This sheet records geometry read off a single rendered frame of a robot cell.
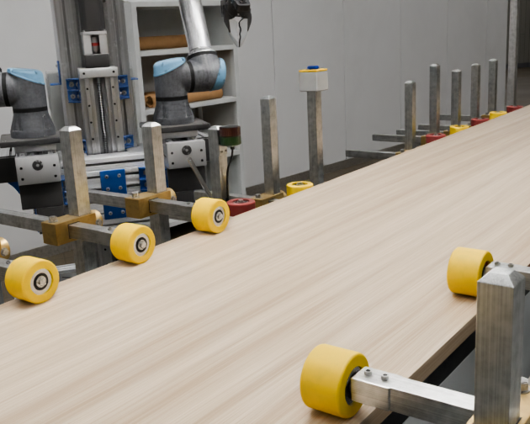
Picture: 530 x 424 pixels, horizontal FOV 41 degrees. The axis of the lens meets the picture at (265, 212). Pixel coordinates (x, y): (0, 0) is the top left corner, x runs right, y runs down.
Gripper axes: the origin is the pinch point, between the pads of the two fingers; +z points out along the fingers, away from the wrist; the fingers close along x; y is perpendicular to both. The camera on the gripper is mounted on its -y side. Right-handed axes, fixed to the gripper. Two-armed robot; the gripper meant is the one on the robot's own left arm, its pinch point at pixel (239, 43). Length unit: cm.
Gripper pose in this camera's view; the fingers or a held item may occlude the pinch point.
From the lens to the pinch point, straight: 238.7
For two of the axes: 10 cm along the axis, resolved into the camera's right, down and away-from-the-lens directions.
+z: 0.5, 9.7, 2.5
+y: -3.1, -2.2, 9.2
